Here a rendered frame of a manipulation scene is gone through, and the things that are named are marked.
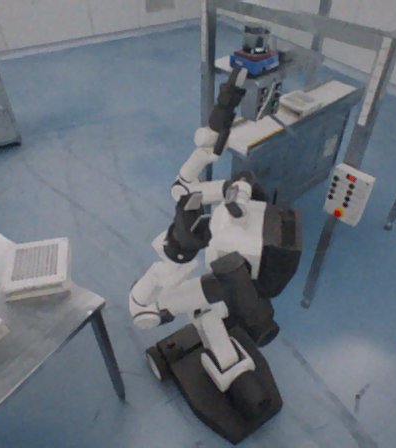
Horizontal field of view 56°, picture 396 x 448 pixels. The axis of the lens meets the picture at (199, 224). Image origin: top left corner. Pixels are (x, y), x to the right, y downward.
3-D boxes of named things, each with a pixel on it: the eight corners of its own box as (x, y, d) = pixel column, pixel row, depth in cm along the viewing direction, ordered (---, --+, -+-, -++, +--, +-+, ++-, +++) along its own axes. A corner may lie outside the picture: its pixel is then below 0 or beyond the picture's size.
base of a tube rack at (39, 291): (5, 302, 146) (3, 298, 144) (13, 256, 163) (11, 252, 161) (70, 291, 150) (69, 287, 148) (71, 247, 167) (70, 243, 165)
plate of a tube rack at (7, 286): (0, 294, 142) (-2, 291, 141) (9, 248, 160) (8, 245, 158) (67, 283, 146) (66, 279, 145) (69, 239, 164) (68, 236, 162)
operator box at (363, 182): (353, 227, 178) (370, 183, 160) (322, 210, 187) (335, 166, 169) (359, 221, 180) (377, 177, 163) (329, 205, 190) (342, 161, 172)
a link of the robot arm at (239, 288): (216, 301, 117) (257, 288, 114) (214, 318, 109) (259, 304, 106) (201, 270, 114) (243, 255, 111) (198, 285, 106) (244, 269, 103)
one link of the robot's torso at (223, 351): (248, 362, 191) (222, 279, 180) (216, 384, 183) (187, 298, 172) (232, 350, 205) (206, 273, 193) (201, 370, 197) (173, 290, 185)
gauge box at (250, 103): (253, 122, 211) (257, 88, 198) (240, 116, 217) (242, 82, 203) (278, 110, 222) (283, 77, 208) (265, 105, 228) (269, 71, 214)
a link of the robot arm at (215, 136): (225, 116, 139) (214, 144, 145) (201, 110, 133) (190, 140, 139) (241, 129, 131) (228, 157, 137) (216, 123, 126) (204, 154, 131)
